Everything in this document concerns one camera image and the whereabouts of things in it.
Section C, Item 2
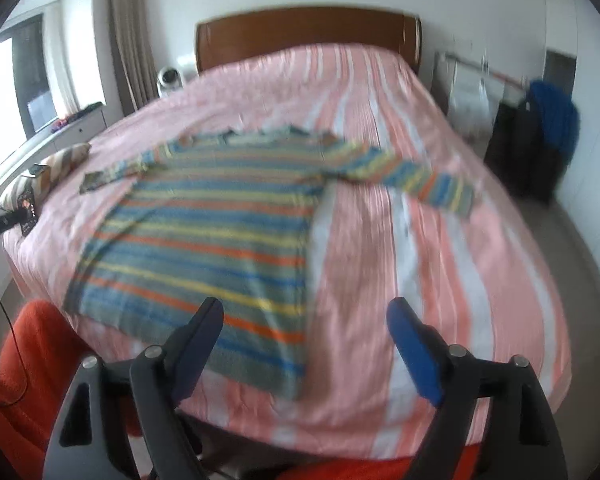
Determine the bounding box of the white low cabinet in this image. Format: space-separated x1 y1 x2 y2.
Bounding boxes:
30 102 108 147

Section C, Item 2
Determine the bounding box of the striped knit sweater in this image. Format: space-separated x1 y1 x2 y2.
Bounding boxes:
62 125 478 401

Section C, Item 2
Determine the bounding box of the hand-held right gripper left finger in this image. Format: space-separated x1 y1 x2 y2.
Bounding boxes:
42 297 226 480

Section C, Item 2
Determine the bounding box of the orange cloth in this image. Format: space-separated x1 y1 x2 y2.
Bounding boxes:
0 299 486 480

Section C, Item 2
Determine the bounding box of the white wardrobe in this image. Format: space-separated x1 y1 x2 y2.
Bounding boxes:
542 0 600 311

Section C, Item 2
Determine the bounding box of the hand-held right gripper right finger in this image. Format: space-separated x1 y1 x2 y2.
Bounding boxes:
386 297 568 480

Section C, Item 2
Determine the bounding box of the pink striped bed sheet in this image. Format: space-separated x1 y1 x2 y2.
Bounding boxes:
2 44 573 461

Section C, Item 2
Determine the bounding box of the wooden headboard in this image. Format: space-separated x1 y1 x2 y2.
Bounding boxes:
195 6 423 76

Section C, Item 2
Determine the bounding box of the beige curtain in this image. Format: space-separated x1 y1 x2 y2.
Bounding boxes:
109 0 158 116

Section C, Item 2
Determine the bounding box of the black cable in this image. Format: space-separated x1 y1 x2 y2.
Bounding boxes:
0 280 31 408

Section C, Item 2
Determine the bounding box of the small white round appliance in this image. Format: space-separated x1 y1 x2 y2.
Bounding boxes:
156 66 193 98

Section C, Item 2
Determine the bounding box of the white plastic bag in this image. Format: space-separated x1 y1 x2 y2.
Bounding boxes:
447 55 506 136

